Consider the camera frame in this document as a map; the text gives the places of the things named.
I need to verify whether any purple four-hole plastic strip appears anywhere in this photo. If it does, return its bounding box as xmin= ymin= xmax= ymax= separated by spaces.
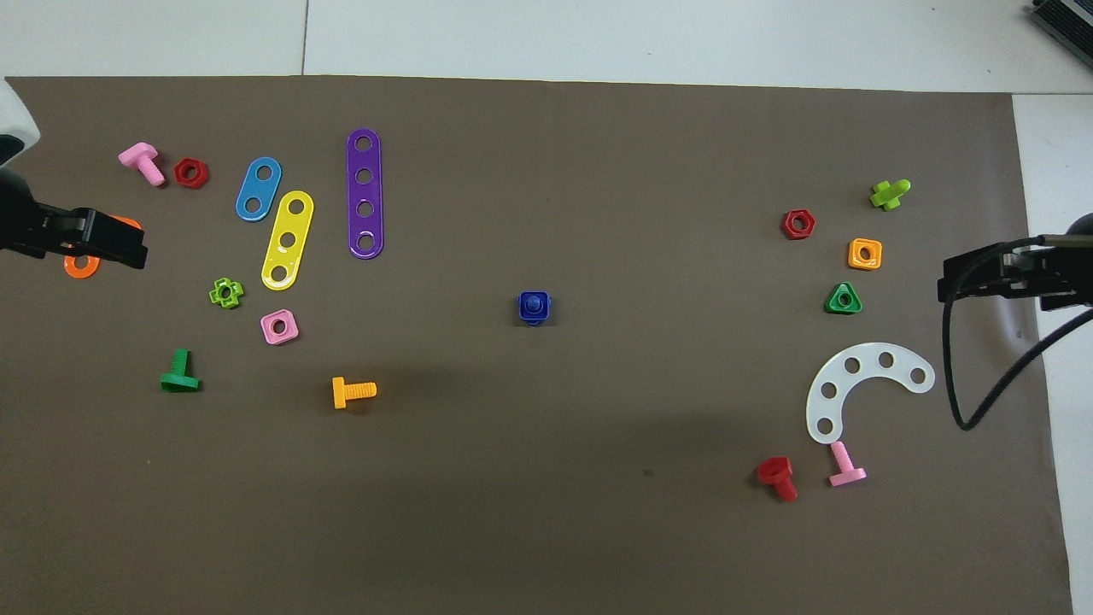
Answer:
xmin=346 ymin=128 xmax=385 ymax=260

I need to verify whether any brown table mat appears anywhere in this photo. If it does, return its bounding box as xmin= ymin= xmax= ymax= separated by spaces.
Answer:
xmin=0 ymin=75 xmax=1075 ymax=615

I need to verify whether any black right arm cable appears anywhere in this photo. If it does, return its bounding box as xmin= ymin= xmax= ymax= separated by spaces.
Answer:
xmin=941 ymin=242 xmax=1093 ymax=431

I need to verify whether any pink square plastic nut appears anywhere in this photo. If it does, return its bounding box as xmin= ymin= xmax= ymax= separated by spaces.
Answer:
xmin=260 ymin=309 xmax=301 ymax=346

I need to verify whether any yellow three-hole plastic strip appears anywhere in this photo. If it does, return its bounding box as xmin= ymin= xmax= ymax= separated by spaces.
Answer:
xmin=260 ymin=190 xmax=315 ymax=292

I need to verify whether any dark green plastic bolt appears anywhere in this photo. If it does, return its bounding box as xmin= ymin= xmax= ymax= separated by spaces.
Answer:
xmin=160 ymin=348 xmax=202 ymax=394

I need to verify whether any orange plastic bolt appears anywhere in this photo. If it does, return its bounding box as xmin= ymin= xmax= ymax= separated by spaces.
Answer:
xmin=331 ymin=376 xmax=378 ymax=410

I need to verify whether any pink plastic bolt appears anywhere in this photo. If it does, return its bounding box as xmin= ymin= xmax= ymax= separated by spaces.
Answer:
xmin=118 ymin=142 xmax=167 ymax=188
xmin=827 ymin=441 xmax=868 ymax=489

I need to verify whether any orange three-hole angled plate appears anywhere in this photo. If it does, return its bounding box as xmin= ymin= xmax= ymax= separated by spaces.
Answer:
xmin=64 ymin=217 xmax=143 ymax=280

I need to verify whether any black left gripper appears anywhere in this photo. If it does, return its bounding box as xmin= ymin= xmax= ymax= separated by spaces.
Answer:
xmin=0 ymin=167 xmax=149 ymax=270

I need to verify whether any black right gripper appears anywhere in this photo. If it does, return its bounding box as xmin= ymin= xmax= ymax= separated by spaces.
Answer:
xmin=937 ymin=243 xmax=1093 ymax=311

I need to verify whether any grey ribbed electronic device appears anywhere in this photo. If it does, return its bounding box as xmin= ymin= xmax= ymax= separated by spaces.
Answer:
xmin=1027 ymin=0 xmax=1093 ymax=45

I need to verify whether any white curved five-hole plate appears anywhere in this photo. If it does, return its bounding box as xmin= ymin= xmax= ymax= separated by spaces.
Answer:
xmin=805 ymin=343 xmax=937 ymax=445

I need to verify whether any blue two-hole plastic strip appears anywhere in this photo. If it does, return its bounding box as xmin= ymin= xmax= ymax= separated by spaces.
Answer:
xmin=235 ymin=156 xmax=283 ymax=223

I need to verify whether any lime green cross-head bolt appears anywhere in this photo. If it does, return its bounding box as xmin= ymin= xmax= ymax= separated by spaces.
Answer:
xmin=869 ymin=179 xmax=912 ymax=212

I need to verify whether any red plastic bolt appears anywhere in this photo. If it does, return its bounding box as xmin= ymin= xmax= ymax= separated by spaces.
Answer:
xmin=757 ymin=456 xmax=799 ymax=503

